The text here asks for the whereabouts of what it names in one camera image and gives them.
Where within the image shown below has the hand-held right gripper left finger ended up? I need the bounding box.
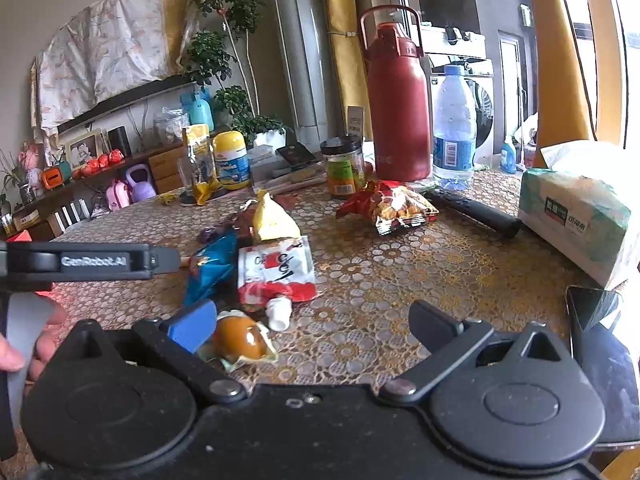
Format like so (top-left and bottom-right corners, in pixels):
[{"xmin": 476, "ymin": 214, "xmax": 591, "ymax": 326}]
[{"xmin": 67, "ymin": 299, "xmax": 248, "ymax": 406}]

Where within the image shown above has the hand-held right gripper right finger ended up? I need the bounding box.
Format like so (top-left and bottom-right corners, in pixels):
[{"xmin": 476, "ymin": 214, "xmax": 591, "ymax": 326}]
[{"xmin": 380, "ymin": 300, "xmax": 576, "ymax": 406}]

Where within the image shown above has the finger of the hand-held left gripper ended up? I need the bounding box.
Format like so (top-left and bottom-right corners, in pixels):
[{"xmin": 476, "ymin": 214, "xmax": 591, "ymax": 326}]
[{"xmin": 149, "ymin": 246, "xmax": 182, "ymax": 276}]

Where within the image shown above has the blue snack packet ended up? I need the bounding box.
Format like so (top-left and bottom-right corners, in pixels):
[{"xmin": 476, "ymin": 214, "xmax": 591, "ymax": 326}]
[{"xmin": 181, "ymin": 230, "xmax": 240, "ymax": 308}]

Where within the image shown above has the braised egg packet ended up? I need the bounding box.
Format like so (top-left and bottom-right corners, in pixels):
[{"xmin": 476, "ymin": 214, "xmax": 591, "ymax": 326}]
[{"xmin": 200, "ymin": 309, "xmax": 279, "ymax": 373}]

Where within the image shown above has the brown cookie packet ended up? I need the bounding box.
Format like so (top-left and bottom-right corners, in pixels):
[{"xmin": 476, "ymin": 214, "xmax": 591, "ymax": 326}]
[{"xmin": 227, "ymin": 200, "xmax": 261, "ymax": 246}]

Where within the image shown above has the person's left hand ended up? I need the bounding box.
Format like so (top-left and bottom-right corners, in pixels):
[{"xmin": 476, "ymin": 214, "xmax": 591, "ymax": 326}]
[{"xmin": 0, "ymin": 302, "xmax": 68, "ymax": 383}]

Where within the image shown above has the white router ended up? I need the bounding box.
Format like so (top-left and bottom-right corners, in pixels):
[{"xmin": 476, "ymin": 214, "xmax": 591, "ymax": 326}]
[{"xmin": 50, "ymin": 200, "xmax": 92, "ymax": 237}]

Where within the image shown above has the purple kettlebell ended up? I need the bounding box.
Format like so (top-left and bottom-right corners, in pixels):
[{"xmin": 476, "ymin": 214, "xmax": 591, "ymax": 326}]
[{"xmin": 125, "ymin": 164, "xmax": 157, "ymax": 203}]

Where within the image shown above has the wooden television cabinet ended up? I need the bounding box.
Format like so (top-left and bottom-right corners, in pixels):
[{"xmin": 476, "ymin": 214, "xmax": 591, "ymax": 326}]
[{"xmin": 0, "ymin": 142, "xmax": 186, "ymax": 241}]

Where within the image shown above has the white red spout pouch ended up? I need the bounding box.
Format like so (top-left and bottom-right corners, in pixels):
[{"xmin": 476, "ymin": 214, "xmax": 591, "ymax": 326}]
[{"xmin": 236, "ymin": 236, "xmax": 319, "ymax": 332}]

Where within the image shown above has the yellow snack packet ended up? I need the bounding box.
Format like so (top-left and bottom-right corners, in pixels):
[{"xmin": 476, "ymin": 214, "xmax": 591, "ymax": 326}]
[{"xmin": 251, "ymin": 190, "xmax": 302, "ymax": 243}]

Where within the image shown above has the yellow lid white bottle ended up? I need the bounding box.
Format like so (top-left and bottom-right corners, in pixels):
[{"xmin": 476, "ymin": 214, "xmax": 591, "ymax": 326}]
[{"xmin": 212, "ymin": 131, "xmax": 251, "ymax": 191}]

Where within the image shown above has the red clear peanut packet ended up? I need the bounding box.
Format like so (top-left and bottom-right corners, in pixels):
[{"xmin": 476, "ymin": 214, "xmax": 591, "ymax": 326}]
[{"xmin": 335, "ymin": 180, "xmax": 441, "ymax": 237}]

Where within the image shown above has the pink doll bouquet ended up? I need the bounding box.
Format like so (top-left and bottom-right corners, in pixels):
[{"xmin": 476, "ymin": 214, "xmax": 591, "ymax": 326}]
[{"xmin": 19, "ymin": 140, "xmax": 43, "ymax": 196}]

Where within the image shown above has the black cylinder speaker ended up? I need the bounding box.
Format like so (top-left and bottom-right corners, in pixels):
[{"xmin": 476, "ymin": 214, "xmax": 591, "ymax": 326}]
[{"xmin": 107, "ymin": 126, "xmax": 132, "ymax": 158}]

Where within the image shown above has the clear plastic bag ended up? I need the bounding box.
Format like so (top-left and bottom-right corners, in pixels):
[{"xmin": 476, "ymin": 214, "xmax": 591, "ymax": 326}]
[{"xmin": 152, "ymin": 107, "xmax": 191, "ymax": 146}]

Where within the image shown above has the light blue bottle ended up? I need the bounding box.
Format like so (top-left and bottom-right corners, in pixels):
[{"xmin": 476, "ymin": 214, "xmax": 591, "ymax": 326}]
[{"xmin": 180, "ymin": 87, "xmax": 215, "ymax": 133}]

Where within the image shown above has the white planter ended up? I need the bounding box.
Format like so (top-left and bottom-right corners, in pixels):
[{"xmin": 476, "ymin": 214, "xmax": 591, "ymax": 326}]
[{"xmin": 252, "ymin": 129, "xmax": 287, "ymax": 150}]

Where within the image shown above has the small black box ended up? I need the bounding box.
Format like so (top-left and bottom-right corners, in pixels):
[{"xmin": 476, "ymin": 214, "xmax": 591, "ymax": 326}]
[{"xmin": 276, "ymin": 142, "xmax": 318, "ymax": 171}]

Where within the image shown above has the black television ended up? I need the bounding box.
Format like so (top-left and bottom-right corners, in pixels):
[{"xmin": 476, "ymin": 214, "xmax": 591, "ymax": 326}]
[{"xmin": 57, "ymin": 74, "xmax": 198, "ymax": 136}]

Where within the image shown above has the black smartphone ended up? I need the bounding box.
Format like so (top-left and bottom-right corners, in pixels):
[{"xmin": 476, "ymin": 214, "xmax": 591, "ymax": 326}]
[{"xmin": 565, "ymin": 285, "xmax": 640, "ymax": 446}]

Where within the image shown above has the glass jar with black lid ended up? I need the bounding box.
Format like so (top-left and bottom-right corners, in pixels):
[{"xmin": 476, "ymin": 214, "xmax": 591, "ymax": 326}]
[{"xmin": 320, "ymin": 136, "xmax": 367, "ymax": 198}]

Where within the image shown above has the green white tissue pack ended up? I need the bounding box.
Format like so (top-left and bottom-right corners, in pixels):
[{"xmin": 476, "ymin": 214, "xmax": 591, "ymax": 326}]
[{"xmin": 516, "ymin": 141, "xmax": 633, "ymax": 291}]

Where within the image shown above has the blue detergent bottle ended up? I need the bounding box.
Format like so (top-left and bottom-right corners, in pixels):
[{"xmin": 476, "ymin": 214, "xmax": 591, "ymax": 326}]
[{"xmin": 500, "ymin": 136, "xmax": 518, "ymax": 175}]

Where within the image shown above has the clear plastic water bottle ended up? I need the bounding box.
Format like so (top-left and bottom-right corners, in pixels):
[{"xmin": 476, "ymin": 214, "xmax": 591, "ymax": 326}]
[{"xmin": 431, "ymin": 64, "xmax": 477, "ymax": 192}]

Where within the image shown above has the red thermos bottle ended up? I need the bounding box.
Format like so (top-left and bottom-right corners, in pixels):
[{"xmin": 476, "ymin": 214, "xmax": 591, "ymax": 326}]
[{"xmin": 359, "ymin": 5, "xmax": 433, "ymax": 182}]

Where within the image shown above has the floral cover cloth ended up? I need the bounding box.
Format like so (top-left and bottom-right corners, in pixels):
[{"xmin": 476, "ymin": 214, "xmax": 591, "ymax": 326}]
[{"xmin": 30, "ymin": 0, "xmax": 198, "ymax": 136}]

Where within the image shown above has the standing white air conditioner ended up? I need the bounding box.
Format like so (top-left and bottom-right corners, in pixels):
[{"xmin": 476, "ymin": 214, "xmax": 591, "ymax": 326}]
[{"xmin": 266, "ymin": 0, "xmax": 331, "ymax": 128}]

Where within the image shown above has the green potted tree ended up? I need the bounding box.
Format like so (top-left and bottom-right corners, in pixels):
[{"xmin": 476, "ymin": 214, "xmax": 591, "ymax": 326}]
[{"xmin": 180, "ymin": 0, "xmax": 288, "ymax": 136}]

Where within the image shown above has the yellow curtain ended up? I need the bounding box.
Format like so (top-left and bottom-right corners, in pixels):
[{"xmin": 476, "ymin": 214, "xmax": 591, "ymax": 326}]
[
  {"xmin": 321, "ymin": 0, "xmax": 373, "ymax": 138},
  {"xmin": 520, "ymin": 0, "xmax": 597, "ymax": 156}
]

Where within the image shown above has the white photo frame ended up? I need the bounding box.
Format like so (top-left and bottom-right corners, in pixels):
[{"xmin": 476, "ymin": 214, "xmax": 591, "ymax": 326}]
[{"xmin": 64, "ymin": 130, "xmax": 103, "ymax": 170}]

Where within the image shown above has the black cylindrical handle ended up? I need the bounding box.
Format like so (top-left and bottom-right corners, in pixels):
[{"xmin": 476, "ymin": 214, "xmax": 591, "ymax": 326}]
[{"xmin": 429, "ymin": 187, "xmax": 522, "ymax": 239}]

